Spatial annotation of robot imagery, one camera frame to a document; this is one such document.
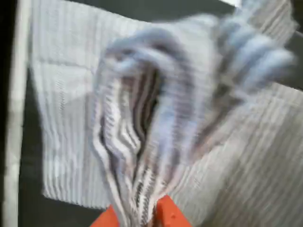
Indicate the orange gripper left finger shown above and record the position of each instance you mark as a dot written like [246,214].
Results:
[106,217]

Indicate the grey white striped cloth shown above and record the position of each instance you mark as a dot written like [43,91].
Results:
[165,106]

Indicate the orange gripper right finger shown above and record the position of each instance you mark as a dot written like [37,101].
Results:
[169,212]

